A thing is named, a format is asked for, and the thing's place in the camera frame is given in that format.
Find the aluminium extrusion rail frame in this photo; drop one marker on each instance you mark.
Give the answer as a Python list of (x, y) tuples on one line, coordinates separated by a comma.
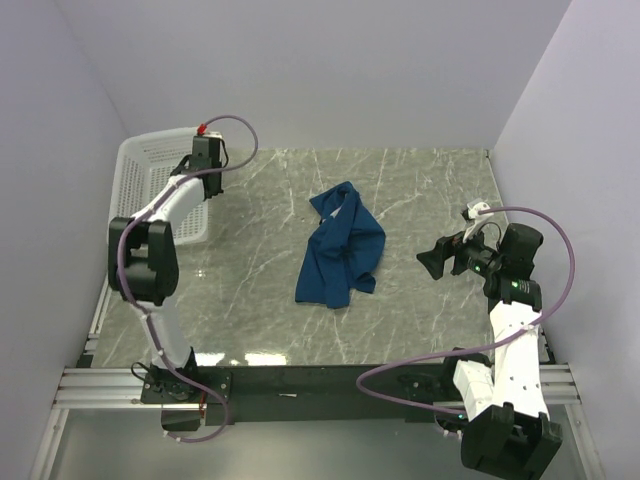
[(89, 388)]

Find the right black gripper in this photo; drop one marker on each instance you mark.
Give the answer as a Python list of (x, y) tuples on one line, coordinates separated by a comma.
[(434, 260)]

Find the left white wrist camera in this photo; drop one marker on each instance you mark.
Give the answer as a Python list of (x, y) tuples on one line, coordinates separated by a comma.
[(203, 131)]

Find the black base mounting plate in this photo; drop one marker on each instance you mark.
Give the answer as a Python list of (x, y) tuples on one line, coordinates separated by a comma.
[(422, 383)]

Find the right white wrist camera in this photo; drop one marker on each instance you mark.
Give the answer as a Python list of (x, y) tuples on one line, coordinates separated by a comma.
[(476, 215)]

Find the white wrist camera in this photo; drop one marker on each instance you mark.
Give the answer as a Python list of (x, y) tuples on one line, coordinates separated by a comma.
[(476, 215), (203, 131)]

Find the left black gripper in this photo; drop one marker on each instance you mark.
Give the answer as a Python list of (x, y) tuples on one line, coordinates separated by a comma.
[(216, 192)]

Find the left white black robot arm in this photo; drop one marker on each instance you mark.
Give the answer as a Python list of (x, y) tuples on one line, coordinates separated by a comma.
[(143, 265)]

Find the blue printed t-shirt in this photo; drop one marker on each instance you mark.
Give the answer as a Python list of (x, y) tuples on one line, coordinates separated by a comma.
[(344, 251)]

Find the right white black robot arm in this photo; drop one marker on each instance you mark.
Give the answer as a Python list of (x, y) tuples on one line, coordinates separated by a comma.
[(509, 433)]

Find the white perforated plastic basket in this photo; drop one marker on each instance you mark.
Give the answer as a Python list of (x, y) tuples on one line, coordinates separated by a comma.
[(143, 167)]

